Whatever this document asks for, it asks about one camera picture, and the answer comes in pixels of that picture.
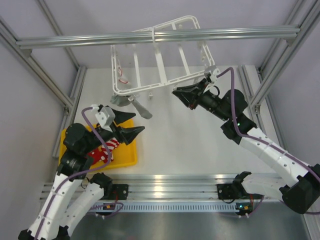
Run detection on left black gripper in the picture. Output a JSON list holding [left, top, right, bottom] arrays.
[[83, 107, 145, 153]]

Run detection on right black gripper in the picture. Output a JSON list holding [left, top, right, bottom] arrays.
[[173, 78, 230, 122]]

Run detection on red white striped sock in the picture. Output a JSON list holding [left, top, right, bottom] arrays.
[[99, 139, 119, 163]]

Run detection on white clip hanger rack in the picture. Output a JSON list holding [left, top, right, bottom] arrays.
[[110, 15, 215, 96]]

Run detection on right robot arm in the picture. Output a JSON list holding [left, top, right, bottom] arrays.
[[172, 78, 320, 214]]

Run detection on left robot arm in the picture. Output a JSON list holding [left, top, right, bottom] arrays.
[[18, 104, 145, 240]]

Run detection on grey sock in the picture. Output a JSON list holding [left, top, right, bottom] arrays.
[[110, 93, 153, 120]]

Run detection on yellow plastic tray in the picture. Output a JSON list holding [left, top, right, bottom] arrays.
[[58, 119, 138, 171]]

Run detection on red patterned sock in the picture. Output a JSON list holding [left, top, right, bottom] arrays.
[[87, 147, 114, 165]]

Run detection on aluminium crossbar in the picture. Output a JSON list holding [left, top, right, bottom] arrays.
[[15, 25, 301, 49]]

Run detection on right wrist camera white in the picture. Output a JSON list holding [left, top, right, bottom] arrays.
[[203, 65, 221, 83]]

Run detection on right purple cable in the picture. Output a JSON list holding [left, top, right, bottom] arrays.
[[216, 67, 320, 216]]

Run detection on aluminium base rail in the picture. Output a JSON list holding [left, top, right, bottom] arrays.
[[39, 173, 312, 202]]

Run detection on perforated cable duct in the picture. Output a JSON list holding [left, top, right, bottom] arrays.
[[89, 202, 240, 213]]

